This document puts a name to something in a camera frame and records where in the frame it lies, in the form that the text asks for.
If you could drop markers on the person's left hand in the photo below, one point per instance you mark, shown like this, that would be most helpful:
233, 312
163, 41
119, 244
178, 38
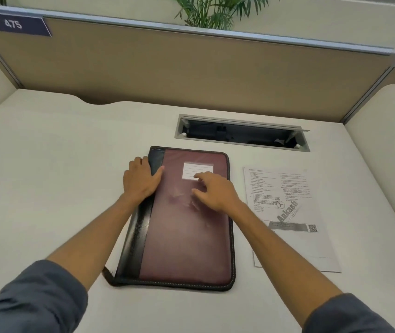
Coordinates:
139, 182

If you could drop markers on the person's right hand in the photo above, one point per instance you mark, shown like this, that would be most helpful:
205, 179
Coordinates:
220, 195

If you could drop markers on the person's left thumb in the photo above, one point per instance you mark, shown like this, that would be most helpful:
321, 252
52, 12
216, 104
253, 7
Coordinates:
159, 173

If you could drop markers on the person's right thumb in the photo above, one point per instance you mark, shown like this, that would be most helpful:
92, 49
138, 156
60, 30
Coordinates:
200, 192

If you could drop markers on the maroon black zip folder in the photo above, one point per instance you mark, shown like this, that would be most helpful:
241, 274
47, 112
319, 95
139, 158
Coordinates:
183, 239

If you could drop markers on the person's left forearm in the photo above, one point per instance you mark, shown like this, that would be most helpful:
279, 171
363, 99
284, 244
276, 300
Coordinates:
103, 235

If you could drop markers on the person's right forearm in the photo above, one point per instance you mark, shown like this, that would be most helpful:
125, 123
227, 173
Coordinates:
281, 258

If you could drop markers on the black plug in tray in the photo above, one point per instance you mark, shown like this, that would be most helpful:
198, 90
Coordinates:
221, 130

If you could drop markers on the tan desk partition panel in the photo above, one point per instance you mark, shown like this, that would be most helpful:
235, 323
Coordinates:
190, 74

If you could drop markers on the printed white paper sheet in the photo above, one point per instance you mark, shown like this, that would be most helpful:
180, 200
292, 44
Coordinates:
294, 235

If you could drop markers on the grey shirt sleeve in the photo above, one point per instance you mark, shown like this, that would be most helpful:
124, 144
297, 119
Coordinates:
34, 301
347, 315

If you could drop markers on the blue partition number label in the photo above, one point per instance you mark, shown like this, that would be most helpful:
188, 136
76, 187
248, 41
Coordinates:
13, 24

